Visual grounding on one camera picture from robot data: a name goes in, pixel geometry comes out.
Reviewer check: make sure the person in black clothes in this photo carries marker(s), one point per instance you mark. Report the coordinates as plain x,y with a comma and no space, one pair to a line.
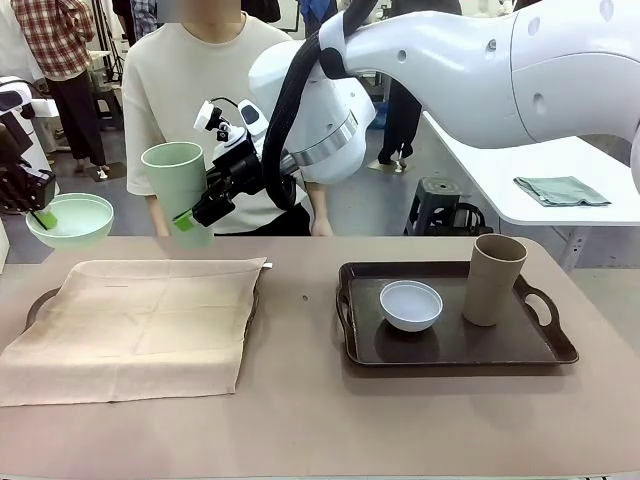
400,125

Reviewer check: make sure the green cloth mat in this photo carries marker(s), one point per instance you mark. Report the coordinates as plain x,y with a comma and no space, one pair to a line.
560,192

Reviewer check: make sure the light green plastic cup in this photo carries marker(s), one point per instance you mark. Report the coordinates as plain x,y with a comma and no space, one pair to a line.
170,200

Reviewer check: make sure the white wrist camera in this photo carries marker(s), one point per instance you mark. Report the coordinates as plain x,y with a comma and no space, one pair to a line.
42,107
206,116

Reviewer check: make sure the person's left forearm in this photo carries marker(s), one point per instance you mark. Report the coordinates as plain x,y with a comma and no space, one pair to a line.
320,205

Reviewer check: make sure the grey green stool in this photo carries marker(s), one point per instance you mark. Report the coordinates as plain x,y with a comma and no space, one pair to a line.
432,200

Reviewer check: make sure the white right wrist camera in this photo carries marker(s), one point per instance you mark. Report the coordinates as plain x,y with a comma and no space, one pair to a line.
206,116

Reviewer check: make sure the dark brown serving tray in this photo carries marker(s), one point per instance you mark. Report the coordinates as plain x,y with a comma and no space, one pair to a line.
500,345
251,310

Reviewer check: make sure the person's right forearm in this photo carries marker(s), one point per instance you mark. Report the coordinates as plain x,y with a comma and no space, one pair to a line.
159,215

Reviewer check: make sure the person in blue jacket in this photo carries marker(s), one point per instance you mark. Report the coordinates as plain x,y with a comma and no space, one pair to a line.
310,12

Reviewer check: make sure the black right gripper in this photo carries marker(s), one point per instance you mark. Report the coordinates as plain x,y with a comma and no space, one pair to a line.
240,172

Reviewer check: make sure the person in blue plaid shirt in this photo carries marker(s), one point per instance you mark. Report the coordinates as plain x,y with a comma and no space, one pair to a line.
142,15

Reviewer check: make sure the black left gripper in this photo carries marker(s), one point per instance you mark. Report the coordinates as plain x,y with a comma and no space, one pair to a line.
20,190

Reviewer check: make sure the beige cloth mat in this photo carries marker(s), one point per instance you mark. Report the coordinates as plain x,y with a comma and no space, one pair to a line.
140,330

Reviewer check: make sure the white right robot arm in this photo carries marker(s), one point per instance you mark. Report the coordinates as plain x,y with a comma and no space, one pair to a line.
450,65

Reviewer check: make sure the black round stool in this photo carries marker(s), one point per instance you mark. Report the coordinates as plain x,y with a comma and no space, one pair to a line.
465,220

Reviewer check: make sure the person in red plaid shirt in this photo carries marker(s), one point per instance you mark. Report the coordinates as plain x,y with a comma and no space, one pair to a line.
55,35

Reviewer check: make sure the person in cream shirt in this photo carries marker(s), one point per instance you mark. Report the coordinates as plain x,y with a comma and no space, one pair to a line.
200,90

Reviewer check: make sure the brown plastic cup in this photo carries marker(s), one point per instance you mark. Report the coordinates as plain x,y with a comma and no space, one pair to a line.
492,290

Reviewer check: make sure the white side table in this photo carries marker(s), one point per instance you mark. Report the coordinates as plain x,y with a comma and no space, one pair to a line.
500,190

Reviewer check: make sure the light green plastic bowl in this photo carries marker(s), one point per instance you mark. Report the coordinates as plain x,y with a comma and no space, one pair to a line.
80,225

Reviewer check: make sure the white plastic bowl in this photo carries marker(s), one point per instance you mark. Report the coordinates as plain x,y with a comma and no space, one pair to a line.
410,315

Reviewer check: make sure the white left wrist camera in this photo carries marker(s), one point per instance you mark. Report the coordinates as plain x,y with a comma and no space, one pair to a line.
42,107

